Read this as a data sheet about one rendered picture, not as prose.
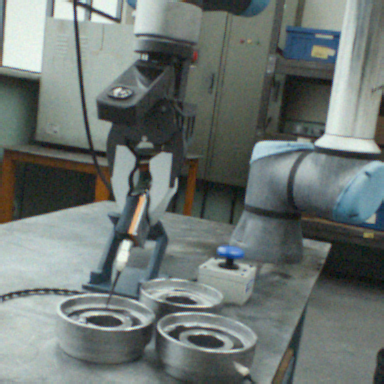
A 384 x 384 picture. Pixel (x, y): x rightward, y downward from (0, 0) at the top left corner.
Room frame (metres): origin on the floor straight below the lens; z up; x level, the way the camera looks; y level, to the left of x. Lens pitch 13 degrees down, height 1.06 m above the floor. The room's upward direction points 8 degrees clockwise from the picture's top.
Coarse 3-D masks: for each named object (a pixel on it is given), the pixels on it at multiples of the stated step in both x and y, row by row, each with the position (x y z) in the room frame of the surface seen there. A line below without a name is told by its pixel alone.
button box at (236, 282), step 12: (204, 264) 0.82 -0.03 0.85; (216, 264) 0.83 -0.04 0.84; (240, 264) 0.85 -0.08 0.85; (204, 276) 0.80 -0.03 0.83; (216, 276) 0.79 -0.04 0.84; (228, 276) 0.79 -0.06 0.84; (240, 276) 0.78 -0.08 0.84; (252, 276) 0.83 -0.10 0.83; (216, 288) 0.79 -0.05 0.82; (228, 288) 0.79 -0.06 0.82; (240, 288) 0.78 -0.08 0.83; (252, 288) 0.85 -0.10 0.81; (228, 300) 0.79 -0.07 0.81; (240, 300) 0.78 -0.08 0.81
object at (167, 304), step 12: (144, 288) 0.69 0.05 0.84; (156, 288) 0.72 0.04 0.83; (168, 288) 0.73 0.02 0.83; (180, 288) 0.73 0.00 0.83; (192, 288) 0.73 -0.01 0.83; (204, 288) 0.73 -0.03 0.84; (144, 300) 0.66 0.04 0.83; (156, 300) 0.64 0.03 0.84; (168, 300) 0.70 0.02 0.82; (180, 300) 0.71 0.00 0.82; (192, 300) 0.70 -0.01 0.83; (216, 300) 0.70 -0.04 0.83; (156, 312) 0.64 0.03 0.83; (168, 312) 0.64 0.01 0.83; (204, 312) 0.64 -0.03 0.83; (216, 312) 0.66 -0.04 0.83; (156, 324) 0.65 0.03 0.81
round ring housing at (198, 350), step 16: (160, 320) 0.58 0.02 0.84; (176, 320) 0.60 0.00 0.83; (192, 320) 0.61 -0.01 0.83; (208, 320) 0.62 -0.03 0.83; (224, 320) 0.61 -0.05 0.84; (160, 336) 0.54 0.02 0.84; (192, 336) 0.58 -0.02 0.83; (208, 336) 0.59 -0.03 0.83; (224, 336) 0.58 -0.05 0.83; (240, 336) 0.59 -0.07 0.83; (256, 336) 0.57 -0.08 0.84; (160, 352) 0.54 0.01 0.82; (176, 352) 0.52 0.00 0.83; (192, 352) 0.52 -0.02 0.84; (208, 352) 0.51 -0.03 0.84; (224, 352) 0.52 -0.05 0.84; (240, 352) 0.53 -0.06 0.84; (176, 368) 0.53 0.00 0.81; (192, 368) 0.52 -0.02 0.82; (208, 368) 0.51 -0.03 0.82; (224, 368) 0.52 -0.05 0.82
